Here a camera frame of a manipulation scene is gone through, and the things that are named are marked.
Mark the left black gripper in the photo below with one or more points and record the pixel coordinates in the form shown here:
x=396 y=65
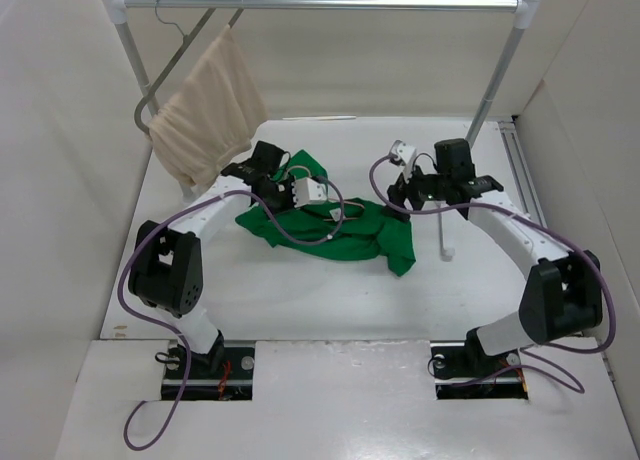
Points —
x=290 y=205

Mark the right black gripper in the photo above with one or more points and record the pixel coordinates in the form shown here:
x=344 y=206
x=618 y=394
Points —
x=398 y=192

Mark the green t shirt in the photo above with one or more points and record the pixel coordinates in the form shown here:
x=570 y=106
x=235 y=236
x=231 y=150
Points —
x=372 y=234

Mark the pink wire hanger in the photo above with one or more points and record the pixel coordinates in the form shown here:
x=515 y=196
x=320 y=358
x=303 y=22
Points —
x=336 y=209

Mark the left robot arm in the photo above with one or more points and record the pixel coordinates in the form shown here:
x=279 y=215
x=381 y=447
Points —
x=168 y=273

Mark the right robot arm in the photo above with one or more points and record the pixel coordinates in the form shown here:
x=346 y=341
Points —
x=562 y=294

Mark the grey plastic hanger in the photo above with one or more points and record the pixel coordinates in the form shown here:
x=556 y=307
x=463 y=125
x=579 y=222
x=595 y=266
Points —
x=187 y=40

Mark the beige cloth garment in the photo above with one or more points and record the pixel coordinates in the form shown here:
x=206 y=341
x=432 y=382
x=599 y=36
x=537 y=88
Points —
x=211 y=118

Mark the metal clothes rack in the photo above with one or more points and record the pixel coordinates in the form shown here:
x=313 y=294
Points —
x=522 y=10

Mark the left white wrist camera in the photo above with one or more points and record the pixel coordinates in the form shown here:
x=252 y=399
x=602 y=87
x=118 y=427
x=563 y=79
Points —
x=307 y=191

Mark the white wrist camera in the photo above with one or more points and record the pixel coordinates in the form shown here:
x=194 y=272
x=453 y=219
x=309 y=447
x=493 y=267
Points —
x=403 y=156
x=307 y=191

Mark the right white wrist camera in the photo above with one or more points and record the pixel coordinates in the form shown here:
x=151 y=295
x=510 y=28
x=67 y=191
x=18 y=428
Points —
x=403 y=156

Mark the aluminium rail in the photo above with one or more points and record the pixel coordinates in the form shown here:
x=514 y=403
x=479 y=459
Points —
x=520 y=170

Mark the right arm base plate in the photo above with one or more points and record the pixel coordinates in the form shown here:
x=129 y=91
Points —
x=492 y=378

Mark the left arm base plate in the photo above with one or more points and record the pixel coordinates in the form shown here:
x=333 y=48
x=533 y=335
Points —
x=232 y=380

